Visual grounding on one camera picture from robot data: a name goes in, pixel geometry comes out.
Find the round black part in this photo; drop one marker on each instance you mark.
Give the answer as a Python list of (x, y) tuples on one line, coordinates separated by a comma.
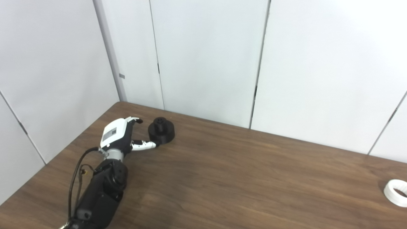
[(165, 133)]

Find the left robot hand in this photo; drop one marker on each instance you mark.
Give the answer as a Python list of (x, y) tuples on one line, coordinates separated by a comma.
[(113, 133)]

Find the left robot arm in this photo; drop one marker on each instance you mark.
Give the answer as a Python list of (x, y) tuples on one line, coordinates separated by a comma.
[(101, 194)]

